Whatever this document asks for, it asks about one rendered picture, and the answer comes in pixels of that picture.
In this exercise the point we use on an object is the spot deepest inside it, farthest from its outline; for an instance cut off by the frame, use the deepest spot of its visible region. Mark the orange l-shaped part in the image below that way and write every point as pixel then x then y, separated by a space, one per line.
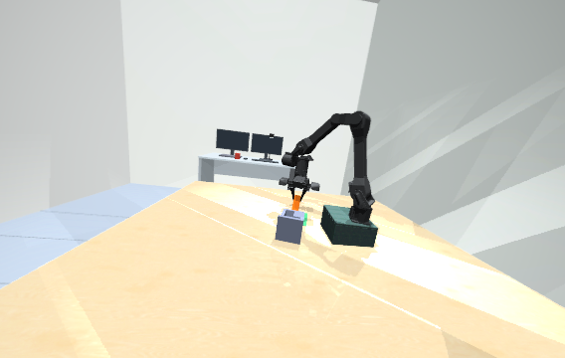
pixel 296 201

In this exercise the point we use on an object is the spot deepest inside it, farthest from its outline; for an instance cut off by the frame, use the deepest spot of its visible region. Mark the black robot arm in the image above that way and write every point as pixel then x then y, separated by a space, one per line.
pixel 359 188

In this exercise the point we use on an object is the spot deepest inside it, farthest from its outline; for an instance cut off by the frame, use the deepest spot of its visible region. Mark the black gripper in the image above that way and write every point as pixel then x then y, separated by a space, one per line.
pixel 314 186

